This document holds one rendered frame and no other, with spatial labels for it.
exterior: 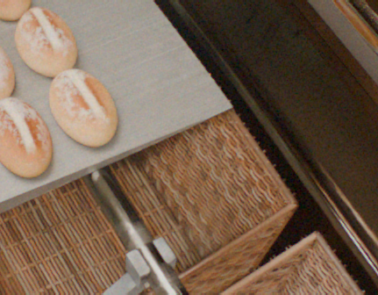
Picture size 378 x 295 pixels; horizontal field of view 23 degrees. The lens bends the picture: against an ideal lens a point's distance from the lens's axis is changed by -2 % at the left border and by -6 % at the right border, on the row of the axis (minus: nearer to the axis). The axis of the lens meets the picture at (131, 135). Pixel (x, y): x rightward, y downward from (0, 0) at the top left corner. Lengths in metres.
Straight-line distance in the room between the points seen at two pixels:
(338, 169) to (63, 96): 0.45
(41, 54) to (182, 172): 0.62
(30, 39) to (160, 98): 0.16
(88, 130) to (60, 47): 0.11
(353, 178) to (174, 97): 0.32
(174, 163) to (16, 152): 0.68
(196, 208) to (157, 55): 0.55
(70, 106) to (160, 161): 0.68
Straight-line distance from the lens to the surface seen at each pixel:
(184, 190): 1.67
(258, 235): 1.46
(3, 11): 1.17
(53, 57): 1.10
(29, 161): 1.03
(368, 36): 0.90
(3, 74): 1.09
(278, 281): 1.50
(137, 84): 1.13
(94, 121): 1.05
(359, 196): 1.32
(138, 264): 1.01
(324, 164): 1.36
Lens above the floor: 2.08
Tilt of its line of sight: 57 degrees down
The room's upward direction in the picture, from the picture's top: 4 degrees clockwise
